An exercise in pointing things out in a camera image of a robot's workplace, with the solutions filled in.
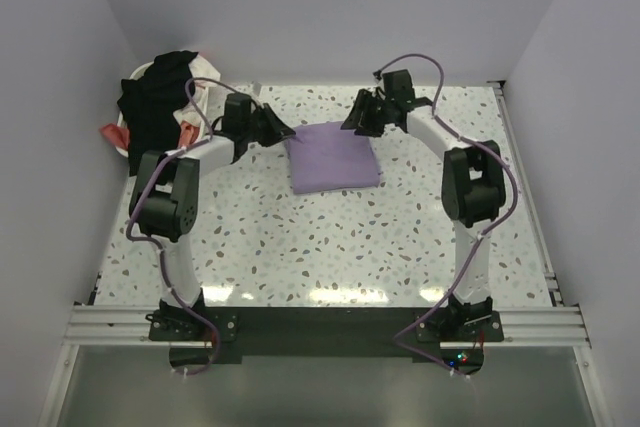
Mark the white t shirt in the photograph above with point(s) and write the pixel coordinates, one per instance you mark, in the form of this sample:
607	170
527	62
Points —
199	68

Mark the purple t shirt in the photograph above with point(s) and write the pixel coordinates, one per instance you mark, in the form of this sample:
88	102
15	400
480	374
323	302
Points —
323	157

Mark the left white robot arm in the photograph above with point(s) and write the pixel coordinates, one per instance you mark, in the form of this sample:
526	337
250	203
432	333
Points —
164	204

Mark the black t shirt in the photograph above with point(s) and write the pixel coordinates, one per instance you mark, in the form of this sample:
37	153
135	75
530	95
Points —
149	102

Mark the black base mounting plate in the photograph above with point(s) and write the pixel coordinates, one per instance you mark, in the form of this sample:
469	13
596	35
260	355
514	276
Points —
228	335

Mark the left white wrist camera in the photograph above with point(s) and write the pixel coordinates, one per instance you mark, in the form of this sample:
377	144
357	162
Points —
255	90

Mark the coral orange t shirt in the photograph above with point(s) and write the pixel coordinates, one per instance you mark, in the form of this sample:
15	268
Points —
119	136

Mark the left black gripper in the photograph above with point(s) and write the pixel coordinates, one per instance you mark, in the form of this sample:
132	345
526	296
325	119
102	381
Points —
276	129

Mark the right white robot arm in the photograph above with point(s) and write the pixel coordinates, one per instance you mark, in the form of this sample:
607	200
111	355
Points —
472	192

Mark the aluminium frame rail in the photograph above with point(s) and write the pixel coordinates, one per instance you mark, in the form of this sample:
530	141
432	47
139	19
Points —
91	326

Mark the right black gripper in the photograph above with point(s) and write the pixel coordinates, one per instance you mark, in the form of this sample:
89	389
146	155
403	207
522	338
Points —
363	125

